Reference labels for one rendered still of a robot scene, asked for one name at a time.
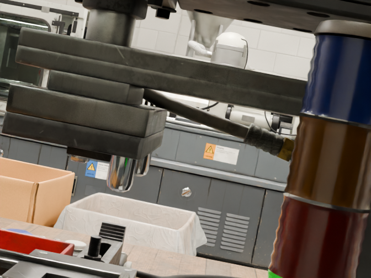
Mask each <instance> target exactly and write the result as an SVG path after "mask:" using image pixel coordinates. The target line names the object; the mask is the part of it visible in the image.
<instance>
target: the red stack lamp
mask: <svg viewBox="0 0 371 278"><path fill-rule="evenodd" d="M369 214H370V211H368V210H361V209H355V208H348V207H342V206H336V205H330V204H326V203H322V202H317V201H313V200H309V199H305V198H302V197H298V196H295V195H292V194H289V193H284V194H283V202H282V204H281V213H280V215H279V218H278V224H279V225H278V227H277V229H276V238H275V240H274V242H273V247H274V249H273V251H272V253H271V263H270V265H269V267H268V268H269V270H270V271H271V272H272V273H274V274H276V275H278V276H280V277H282V278H356V277H357V267H358V265H359V263H360V258H359V256H360V254H361V252H362V250H363V249H362V243H363V241H364V239H365V230H366V228H367V226H368V216H369Z"/></svg>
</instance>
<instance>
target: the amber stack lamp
mask: <svg viewBox="0 0 371 278"><path fill-rule="evenodd" d="M284 191H285V192H287V193H289V194H292V195H295V196H298V197H302V198H305V199H309V200H313V201H317V202H322V203H326V204H330V205H336V206H342V207H348V208H352V209H361V210H370V209H371V129H367V128H363V127H358V126H352V125H347V124H342V123H337V122H332V121H326V120H320V119H314V118H310V117H304V116H299V124H298V126H297V128H296V137H295V139H294V149H293V151H292V153H291V162H290V164H289V173H288V176H287V185H286V187H285V189H284Z"/></svg>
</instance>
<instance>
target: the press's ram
mask: <svg viewBox="0 0 371 278"><path fill-rule="evenodd" d="M82 6H83V7H84V8H86V9H89V10H90V15H89V21H88V26H87V32H86V38H85V39H83V38H77V37H73V36H68V35H62V34H57V33H51V32H47V31H41V30H36V29H30V28H25V27H22V28H21V30H20V36H19V42H18V48H17V54H16V58H15V61H16V63H21V64H24V65H29V66H33V67H38V68H43V69H46V70H51V71H50V75H49V81H48V85H47V87H38V86H33V85H25V84H15V83H11V84H10V86H9V92H8V99H7V105H6V112H5V115H4V120H3V126H2V133H3V134H7V135H12V136H18V137H24V138H29V139H32V140H38V141H44V142H49V143H54V144H58V145H63V146H67V151H66V152H67V154H71V160H72V161H75V162H81V163H88V162H89V160H90V158H91V159H96V160H100V161H105V162H109V168H108V174H107V186H108V187H109V188H110V189H112V190H113V191H116V192H120V193H124V192H126V191H129V190H130V189H131V187H132V185H133V182H134V177H135V176H139V177H141V176H144V175H146V174H147V172H148V171H149V167H150V162H151V156H152V152H153V151H154V150H156V149H157V148H159V147H160V146H161V144H162V139H163V134H164V129H165V124H166V119H167V113H168V111H167V110H166V109H162V108H159V107H156V106H148V105H143V104H142V98H143V94H144V88H146V89H152V90H157V91H161V92H167V93H172V94H178V95H183V96H187V97H193V98H198V99H204V100H209V101H215V102H218V103H224V104H230V105H236V106H241V107H244V108H250V109H256V110H261V111H267V112H270V113H276V114H282V115H287V116H293V117H299V116H304V117H310V118H314V119H320V120H326V121H332V122H337V123H342V124H347V125H352V126H359V124H355V123H351V122H345V121H339V120H334V119H329V118H325V117H319V116H314V115H309V114H304V113H300V110H301V108H302V106H303V104H302V99H303V97H304V95H305V85H306V83H307V81H303V80H299V79H294V78H288V77H282V76H277V75H273V74H268V73H262V72H256V71H251V70H247V69H241V68H236V67H230V66H224V65H219V64H215V63H210V62H204V61H198V60H193V59H189V58H184V57H178V56H172V55H166V54H161V53H158V52H152V51H146V50H140V49H135V48H131V44H132V41H133V35H134V30H135V24H136V20H144V19H145V18H146V14H147V9H148V5H147V1H146V0H83V2H82Z"/></svg>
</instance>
